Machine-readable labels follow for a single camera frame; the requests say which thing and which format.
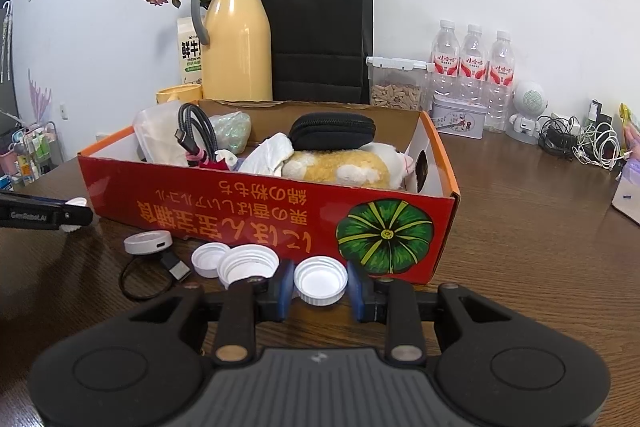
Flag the white cloth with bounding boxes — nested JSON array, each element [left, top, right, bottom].
[[237, 133, 296, 178]]

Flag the black paper bag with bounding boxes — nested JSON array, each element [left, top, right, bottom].
[[256, 0, 375, 105]]

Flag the black charger with cables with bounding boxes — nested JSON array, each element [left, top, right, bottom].
[[537, 117, 581, 160]]

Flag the black braided cable pink tie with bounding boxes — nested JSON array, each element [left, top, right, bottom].
[[175, 103, 221, 168]]

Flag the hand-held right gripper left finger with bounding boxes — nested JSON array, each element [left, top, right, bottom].
[[127, 259, 297, 363]]

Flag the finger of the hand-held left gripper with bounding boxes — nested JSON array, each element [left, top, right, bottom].
[[0, 202, 94, 231]]

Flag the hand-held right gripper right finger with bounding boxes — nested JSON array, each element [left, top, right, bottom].
[[346, 261, 507, 363]]

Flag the white storage cart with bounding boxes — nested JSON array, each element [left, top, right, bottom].
[[0, 109, 63, 192]]

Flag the clear plastic packet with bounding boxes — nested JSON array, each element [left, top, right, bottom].
[[132, 103, 193, 168]]

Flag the dark board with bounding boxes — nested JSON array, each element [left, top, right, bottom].
[[0, 0, 21, 122]]

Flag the purple tissue pack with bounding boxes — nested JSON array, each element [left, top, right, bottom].
[[611, 159, 640, 225]]

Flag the clear seed container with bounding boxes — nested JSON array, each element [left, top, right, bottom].
[[366, 56, 436, 110]]

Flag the yellow white plush toy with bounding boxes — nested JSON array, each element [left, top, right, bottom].
[[280, 142, 416, 192]]

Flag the dark zip case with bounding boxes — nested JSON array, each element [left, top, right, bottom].
[[290, 112, 377, 152]]

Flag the yellow mug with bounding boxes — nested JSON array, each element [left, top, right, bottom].
[[156, 84, 203, 105]]

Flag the colourful snack packet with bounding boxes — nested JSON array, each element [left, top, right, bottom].
[[619, 103, 640, 148]]

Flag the black power adapter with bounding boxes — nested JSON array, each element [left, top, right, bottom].
[[587, 99, 613, 125]]

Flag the large white bottle cap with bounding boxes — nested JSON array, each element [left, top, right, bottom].
[[216, 245, 281, 290]]

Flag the iridescent plastic bag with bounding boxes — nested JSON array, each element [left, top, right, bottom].
[[207, 111, 252, 155]]

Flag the red orange cardboard box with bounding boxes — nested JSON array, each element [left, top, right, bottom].
[[76, 99, 461, 285]]

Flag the pale printed tin box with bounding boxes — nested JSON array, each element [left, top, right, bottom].
[[431, 94, 487, 140]]

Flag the white milk carton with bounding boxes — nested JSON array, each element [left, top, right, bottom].
[[176, 17, 206, 86]]

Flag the white robot figure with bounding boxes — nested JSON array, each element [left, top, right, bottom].
[[509, 80, 551, 145]]

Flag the white cable tangle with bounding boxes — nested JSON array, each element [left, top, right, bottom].
[[572, 122, 626, 170]]

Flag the yellow thermos jug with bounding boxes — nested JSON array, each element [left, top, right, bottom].
[[191, 0, 273, 102]]

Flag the water bottle red label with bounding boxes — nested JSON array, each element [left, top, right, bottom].
[[430, 20, 461, 100], [485, 30, 516, 132], [459, 24, 488, 108]]

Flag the white round charger puck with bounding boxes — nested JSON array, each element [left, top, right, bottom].
[[119, 230, 193, 303]]

